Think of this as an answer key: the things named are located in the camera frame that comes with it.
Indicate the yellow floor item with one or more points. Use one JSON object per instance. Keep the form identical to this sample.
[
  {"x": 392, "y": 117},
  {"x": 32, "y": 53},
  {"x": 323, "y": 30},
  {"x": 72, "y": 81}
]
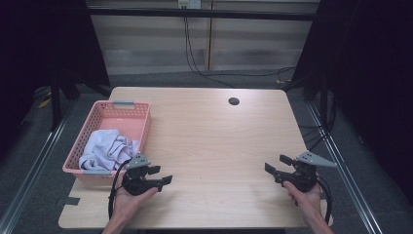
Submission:
[{"x": 44, "y": 103}]

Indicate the black metal stand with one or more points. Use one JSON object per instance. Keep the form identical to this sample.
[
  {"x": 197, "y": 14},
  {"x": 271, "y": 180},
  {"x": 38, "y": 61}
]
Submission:
[
  {"x": 323, "y": 100},
  {"x": 55, "y": 104}
]

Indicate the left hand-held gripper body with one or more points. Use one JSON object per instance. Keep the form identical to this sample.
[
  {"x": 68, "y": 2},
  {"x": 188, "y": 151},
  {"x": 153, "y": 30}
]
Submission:
[{"x": 139, "y": 185}]

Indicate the person's right hand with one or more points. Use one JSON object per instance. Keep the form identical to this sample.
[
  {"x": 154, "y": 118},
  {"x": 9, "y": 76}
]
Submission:
[{"x": 307, "y": 201}]

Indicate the black curtain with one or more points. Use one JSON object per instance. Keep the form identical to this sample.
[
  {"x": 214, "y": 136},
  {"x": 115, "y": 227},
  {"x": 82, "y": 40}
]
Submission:
[
  {"x": 42, "y": 48},
  {"x": 373, "y": 81}
]

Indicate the black round table grommet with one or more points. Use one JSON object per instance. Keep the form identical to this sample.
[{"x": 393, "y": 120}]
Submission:
[{"x": 233, "y": 101}]

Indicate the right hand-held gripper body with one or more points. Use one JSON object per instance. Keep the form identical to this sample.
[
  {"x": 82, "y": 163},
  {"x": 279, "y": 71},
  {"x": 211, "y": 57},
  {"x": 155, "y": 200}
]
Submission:
[{"x": 302, "y": 180}]

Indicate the person's left hand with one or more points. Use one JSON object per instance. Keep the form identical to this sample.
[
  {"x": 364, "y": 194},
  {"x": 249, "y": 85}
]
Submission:
[{"x": 126, "y": 203}]

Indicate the white printed shirt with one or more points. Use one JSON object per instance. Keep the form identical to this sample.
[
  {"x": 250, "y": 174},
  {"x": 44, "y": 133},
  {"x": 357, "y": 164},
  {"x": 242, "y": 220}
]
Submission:
[{"x": 104, "y": 148}]

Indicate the aluminium floor rail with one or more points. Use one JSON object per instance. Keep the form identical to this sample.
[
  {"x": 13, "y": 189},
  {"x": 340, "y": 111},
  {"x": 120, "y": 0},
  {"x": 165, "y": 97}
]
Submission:
[
  {"x": 344, "y": 169},
  {"x": 35, "y": 165}
]

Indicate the pink plastic basket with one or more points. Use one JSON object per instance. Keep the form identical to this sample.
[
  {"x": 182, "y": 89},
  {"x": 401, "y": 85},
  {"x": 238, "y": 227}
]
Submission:
[{"x": 123, "y": 125}]

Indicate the dark tape strip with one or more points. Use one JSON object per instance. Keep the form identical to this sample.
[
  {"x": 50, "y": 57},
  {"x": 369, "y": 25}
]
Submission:
[{"x": 69, "y": 201}]

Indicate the black horizontal bar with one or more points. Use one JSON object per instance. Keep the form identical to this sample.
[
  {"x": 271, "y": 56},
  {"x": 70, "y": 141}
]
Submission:
[{"x": 227, "y": 14}]

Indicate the white wall socket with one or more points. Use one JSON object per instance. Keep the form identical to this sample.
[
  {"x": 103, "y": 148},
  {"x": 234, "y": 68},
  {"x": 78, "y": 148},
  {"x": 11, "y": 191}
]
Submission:
[{"x": 190, "y": 4}]

